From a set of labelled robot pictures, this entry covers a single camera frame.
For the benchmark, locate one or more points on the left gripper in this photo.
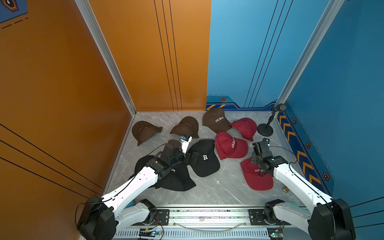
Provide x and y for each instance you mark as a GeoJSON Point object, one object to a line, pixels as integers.
{"type": "Point", "coordinates": [187, 161]}

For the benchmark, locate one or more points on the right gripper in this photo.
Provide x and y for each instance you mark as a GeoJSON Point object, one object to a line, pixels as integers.
{"type": "Point", "coordinates": [253, 158]}

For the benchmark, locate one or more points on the red Colorado cap front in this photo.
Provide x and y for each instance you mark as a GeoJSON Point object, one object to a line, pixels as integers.
{"type": "Point", "coordinates": [255, 177]}

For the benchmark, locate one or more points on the red colorado cap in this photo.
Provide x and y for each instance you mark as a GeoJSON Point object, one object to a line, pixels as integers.
{"type": "Point", "coordinates": [255, 177]}
{"type": "Point", "coordinates": [230, 147]}

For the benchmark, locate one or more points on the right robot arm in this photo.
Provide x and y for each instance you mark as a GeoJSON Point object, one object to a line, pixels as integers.
{"type": "Point", "coordinates": [323, 217]}

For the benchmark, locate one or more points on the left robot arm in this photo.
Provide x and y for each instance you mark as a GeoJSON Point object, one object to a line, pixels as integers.
{"type": "Point", "coordinates": [103, 216]}

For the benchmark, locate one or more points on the black R cap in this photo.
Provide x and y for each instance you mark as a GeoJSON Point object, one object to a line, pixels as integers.
{"type": "Point", "coordinates": [207, 162]}

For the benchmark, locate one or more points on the black microphone stand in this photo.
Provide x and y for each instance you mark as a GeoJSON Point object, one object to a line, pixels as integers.
{"type": "Point", "coordinates": [265, 129]}

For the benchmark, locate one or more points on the black cap front left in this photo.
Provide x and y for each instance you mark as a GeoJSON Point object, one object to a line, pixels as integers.
{"type": "Point", "coordinates": [177, 180]}

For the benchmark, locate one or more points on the brown cap middle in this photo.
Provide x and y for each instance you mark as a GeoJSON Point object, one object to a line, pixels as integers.
{"type": "Point", "coordinates": [188, 126]}

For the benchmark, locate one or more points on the brown Colorado cap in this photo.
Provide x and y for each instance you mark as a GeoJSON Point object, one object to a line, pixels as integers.
{"type": "Point", "coordinates": [216, 120]}

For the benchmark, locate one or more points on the black cap under left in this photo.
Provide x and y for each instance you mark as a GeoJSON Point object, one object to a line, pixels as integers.
{"type": "Point", "coordinates": [140, 164]}

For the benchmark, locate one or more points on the brown cap far left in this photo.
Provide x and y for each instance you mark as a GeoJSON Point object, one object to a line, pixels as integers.
{"type": "Point", "coordinates": [142, 131]}

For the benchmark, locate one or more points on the left circuit board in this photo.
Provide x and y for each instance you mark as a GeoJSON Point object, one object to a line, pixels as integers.
{"type": "Point", "coordinates": [148, 234]}

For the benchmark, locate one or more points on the circuit board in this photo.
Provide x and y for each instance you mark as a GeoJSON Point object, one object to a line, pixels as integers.
{"type": "Point", "coordinates": [275, 234]}
{"type": "Point", "coordinates": [148, 234]}

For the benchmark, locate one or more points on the right circuit board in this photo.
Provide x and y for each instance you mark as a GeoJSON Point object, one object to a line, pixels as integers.
{"type": "Point", "coordinates": [275, 234]}

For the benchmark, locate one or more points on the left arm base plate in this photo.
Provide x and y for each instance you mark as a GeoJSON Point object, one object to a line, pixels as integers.
{"type": "Point", "coordinates": [160, 216]}

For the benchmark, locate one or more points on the aluminium front rail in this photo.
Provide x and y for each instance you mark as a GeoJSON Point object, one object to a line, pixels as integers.
{"type": "Point", "coordinates": [200, 218]}

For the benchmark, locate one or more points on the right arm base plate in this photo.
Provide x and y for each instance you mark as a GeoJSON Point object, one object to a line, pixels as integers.
{"type": "Point", "coordinates": [257, 218]}

